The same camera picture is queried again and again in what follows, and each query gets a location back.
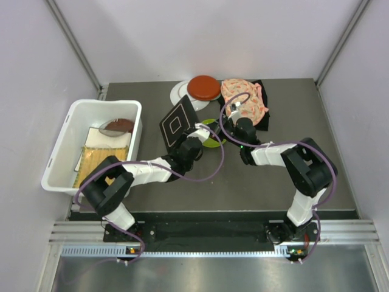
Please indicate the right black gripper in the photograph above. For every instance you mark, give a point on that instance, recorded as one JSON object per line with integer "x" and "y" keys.
{"x": 225, "y": 121}

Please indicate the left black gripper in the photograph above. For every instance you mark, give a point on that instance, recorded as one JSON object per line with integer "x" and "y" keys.
{"x": 185, "y": 135}

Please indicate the black square plate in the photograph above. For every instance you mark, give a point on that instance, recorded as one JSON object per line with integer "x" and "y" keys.
{"x": 181, "y": 118}

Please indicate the red round plate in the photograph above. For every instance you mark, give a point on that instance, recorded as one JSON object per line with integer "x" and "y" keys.
{"x": 121, "y": 125}

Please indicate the clear glass plate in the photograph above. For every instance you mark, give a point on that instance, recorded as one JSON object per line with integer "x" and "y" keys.
{"x": 110, "y": 133}

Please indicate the white square plate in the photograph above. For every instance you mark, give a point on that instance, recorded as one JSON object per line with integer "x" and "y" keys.
{"x": 98, "y": 138}

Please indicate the yellow woven square plate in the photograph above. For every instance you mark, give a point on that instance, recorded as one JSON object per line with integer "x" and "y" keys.
{"x": 92, "y": 157}

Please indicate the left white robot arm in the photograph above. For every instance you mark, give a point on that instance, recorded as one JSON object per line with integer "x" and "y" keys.
{"x": 107, "y": 185}

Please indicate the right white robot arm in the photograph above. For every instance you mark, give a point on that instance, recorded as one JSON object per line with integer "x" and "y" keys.
{"x": 309, "y": 168}

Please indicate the white plastic bin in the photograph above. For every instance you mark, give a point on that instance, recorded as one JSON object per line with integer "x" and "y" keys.
{"x": 59, "y": 175}

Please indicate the black cloth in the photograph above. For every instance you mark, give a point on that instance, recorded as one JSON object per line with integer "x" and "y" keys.
{"x": 264, "y": 124}

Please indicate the green plate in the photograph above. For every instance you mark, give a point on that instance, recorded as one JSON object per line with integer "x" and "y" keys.
{"x": 206, "y": 126}

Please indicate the floral pink cloth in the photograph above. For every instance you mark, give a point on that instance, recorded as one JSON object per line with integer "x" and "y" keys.
{"x": 253, "y": 109}

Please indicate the red plate at back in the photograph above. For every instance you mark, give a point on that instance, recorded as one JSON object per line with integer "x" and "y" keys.
{"x": 204, "y": 88}

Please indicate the white round rimmed plate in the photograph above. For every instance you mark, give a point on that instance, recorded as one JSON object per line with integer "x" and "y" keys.
{"x": 180, "y": 90}

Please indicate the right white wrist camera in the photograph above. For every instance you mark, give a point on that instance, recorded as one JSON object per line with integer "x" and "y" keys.
{"x": 235, "y": 112}

